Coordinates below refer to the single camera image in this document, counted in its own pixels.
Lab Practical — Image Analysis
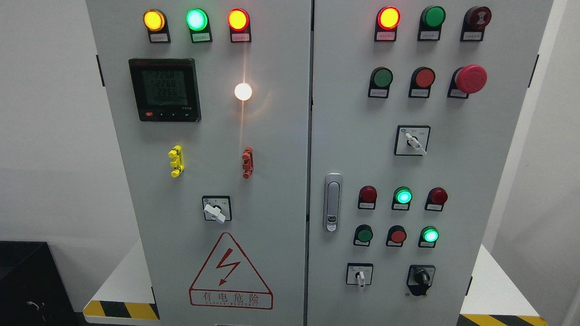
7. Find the black knob selector switch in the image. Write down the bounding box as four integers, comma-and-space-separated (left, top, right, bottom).
406, 264, 436, 296

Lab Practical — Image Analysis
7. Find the grey electrical control cabinet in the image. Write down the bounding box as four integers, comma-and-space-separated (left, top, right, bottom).
86, 0, 554, 326

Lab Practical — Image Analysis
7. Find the red terminal connector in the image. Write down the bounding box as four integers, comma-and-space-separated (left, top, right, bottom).
241, 146, 254, 179

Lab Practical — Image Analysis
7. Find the white lit indicator lamp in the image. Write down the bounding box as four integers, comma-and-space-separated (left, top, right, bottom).
234, 82, 253, 101

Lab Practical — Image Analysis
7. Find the dark red indicator left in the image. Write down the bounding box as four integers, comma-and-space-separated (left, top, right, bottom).
357, 186, 377, 209

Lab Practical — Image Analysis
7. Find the dark red indicator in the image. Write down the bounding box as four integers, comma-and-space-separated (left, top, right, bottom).
425, 187, 448, 212
357, 186, 377, 209

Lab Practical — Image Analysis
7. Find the green push button lower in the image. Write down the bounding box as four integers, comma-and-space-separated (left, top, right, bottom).
353, 224, 373, 246

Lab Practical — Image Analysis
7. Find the green push button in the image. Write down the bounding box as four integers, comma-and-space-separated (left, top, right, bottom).
368, 67, 393, 99
353, 224, 373, 246

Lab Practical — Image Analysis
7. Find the yellow terminal connector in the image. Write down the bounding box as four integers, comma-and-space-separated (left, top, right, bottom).
168, 145, 184, 178

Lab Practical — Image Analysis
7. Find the green lit indicator middle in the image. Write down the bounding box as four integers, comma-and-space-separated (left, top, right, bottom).
391, 187, 413, 211

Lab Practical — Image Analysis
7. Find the green lit indicator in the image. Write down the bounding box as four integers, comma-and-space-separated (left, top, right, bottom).
391, 187, 413, 211
186, 8, 212, 43

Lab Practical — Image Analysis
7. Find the green push button upper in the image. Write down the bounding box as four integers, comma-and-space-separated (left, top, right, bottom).
368, 67, 393, 99

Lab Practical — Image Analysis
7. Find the red push button lower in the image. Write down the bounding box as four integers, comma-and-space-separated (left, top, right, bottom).
386, 225, 407, 247

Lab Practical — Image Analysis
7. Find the red push button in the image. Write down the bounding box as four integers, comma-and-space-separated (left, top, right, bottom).
386, 225, 407, 247
408, 67, 436, 99

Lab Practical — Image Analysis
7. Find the red electric hazard warning sticker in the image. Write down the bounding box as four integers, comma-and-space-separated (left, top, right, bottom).
189, 232, 274, 310

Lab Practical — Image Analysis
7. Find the black digital power meter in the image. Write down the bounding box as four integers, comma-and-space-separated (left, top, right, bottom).
128, 58, 202, 122

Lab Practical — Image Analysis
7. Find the dark red indicator right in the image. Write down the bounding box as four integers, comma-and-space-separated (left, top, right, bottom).
425, 187, 448, 212

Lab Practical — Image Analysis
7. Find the orange-red indicator light top left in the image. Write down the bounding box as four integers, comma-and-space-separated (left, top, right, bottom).
227, 8, 252, 43

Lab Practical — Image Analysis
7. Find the green lit button lower right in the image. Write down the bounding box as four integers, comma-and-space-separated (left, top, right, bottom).
418, 225, 440, 248

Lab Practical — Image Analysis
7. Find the red push button upper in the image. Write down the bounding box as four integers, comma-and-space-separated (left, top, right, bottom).
408, 67, 436, 99

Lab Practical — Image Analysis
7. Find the green lit indicator top left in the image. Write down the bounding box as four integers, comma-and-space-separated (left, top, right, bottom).
186, 8, 212, 43

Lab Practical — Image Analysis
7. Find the red-yellow indicator light right door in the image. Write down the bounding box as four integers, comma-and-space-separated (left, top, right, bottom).
374, 6, 401, 43

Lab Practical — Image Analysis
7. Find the yellow indicator light top left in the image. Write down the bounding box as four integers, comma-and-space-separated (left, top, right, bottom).
143, 9, 171, 43

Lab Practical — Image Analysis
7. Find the red emergency stop mushroom button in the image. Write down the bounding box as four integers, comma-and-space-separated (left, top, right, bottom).
447, 64, 488, 99

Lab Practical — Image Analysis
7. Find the green indicator light top right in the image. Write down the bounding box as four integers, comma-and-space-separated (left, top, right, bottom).
418, 6, 447, 41

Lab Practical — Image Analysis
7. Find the white platform with hazard stripes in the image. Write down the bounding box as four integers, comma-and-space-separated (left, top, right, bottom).
83, 242, 547, 326

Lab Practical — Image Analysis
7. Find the dark red buzzer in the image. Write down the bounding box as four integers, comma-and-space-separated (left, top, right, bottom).
460, 6, 492, 42

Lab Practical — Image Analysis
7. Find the black box lower left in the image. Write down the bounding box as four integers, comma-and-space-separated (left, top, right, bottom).
0, 241, 78, 326

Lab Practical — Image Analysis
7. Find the silver cabinet door handle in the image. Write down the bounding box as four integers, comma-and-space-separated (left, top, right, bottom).
323, 173, 343, 232

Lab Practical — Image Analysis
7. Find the white-handled selector switch left door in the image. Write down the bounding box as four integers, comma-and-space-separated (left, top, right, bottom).
202, 195, 232, 225

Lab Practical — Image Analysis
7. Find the white-handled selector switch upper right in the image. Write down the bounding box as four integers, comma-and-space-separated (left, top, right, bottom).
394, 125, 431, 156

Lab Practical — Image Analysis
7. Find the white-handled selector switch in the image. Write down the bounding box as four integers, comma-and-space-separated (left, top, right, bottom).
394, 125, 431, 156
345, 263, 374, 288

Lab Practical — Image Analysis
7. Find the white-handled selector switch lower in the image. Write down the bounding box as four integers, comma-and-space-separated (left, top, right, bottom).
345, 263, 374, 288

